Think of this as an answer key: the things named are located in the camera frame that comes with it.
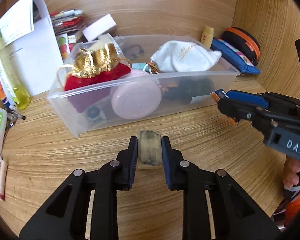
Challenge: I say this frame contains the black orange zipper case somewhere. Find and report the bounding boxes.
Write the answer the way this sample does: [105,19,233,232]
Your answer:
[221,27,261,66]

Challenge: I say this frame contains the clear plastic storage bin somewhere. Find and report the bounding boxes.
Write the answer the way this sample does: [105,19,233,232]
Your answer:
[47,34,239,137]

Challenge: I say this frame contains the yellow liquid spray bottle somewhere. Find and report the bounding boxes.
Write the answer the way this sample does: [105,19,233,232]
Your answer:
[0,32,31,110]

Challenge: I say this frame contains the white folded paper sheet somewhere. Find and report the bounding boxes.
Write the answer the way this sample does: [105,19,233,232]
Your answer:
[0,0,63,96]

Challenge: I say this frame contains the pink round compact case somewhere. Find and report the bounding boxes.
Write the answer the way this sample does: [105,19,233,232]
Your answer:
[110,79,162,120]

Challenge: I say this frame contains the person right hand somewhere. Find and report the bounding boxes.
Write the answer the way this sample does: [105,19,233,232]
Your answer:
[282,157,300,189]

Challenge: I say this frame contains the red gold drawstring pouch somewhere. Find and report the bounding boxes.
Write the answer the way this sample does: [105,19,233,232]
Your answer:
[56,43,132,91]

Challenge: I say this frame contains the white drawstring pouch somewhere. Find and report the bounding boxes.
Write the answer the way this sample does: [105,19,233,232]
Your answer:
[150,40,222,73]

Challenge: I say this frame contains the yellow cream tube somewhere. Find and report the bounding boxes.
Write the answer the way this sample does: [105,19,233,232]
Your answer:
[200,26,215,50]

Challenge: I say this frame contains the clear jar beige contents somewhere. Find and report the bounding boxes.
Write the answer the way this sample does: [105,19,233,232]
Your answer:
[89,33,122,54]

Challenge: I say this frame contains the white small cardboard box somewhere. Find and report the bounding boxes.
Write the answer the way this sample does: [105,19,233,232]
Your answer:
[83,14,117,42]

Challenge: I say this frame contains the blue patchwork pouch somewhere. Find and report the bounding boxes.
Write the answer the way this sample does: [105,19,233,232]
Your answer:
[211,37,261,75]

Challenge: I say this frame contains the fruit sticker sheet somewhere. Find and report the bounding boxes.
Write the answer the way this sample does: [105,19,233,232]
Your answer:
[56,33,70,60]

